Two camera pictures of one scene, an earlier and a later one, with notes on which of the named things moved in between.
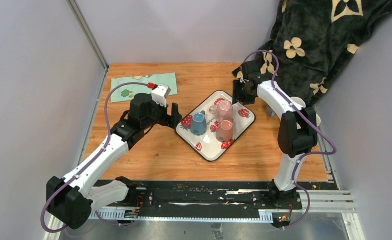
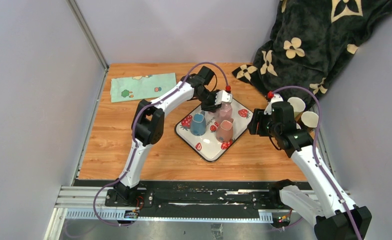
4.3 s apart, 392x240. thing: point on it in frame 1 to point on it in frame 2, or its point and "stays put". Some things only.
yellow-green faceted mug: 298,101 stays put
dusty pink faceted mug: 224,131 stays put
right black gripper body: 240,93 to 266,127
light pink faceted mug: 223,110 stays put
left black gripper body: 167,116 to 209,105
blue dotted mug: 198,124 stays put
